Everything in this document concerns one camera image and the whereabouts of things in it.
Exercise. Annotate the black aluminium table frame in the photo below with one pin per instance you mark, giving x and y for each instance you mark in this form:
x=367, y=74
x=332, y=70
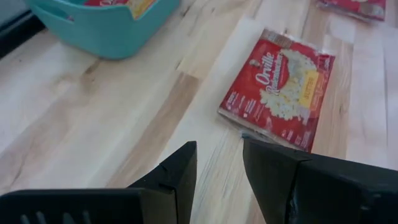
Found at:
x=15, y=37

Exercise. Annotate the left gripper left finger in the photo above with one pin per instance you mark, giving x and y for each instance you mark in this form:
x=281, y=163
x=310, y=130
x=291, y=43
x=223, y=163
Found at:
x=93, y=205

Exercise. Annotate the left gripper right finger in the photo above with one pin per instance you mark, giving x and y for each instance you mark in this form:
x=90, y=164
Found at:
x=311, y=193

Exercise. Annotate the teal plastic basket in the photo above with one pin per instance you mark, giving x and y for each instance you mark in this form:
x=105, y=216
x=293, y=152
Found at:
x=102, y=37

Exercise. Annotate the red popcorn bag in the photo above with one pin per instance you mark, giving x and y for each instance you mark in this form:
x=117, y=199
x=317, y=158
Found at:
x=351, y=7
x=273, y=90
x=140, y=7

